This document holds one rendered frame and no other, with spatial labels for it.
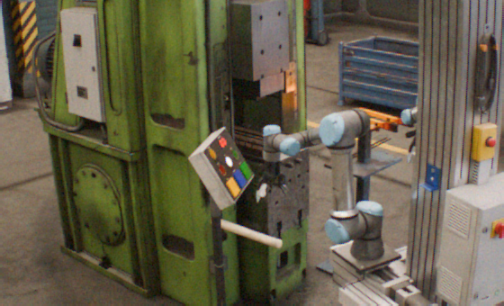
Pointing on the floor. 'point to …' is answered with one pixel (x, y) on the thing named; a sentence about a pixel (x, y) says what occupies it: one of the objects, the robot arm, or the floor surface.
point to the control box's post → (218, 251)
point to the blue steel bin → (379, 71)
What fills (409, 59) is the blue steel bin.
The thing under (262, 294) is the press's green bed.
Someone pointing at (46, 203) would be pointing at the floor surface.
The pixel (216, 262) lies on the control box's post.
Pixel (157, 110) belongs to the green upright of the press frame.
